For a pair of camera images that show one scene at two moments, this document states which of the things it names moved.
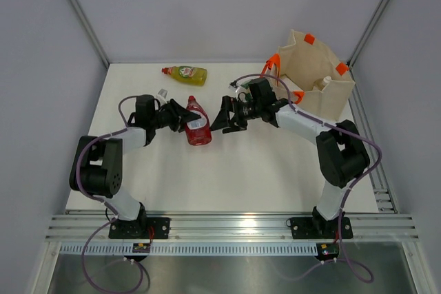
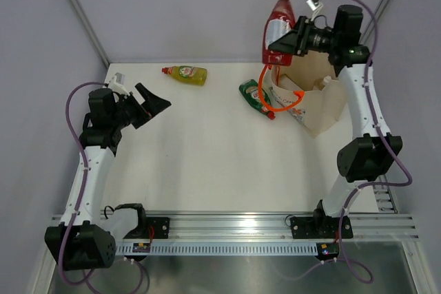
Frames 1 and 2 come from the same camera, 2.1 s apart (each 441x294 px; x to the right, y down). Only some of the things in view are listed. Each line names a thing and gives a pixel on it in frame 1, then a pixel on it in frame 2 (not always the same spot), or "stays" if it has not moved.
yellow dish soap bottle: [196, 76] stays
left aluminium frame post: [81, 13] stays
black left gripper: [178, 113] -> [151, 106]
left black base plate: [138, 228] stays
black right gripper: [223, 120] -> [294, 40]
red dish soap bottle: [199, 131] -> [280, 21]
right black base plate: [319, 228] stays
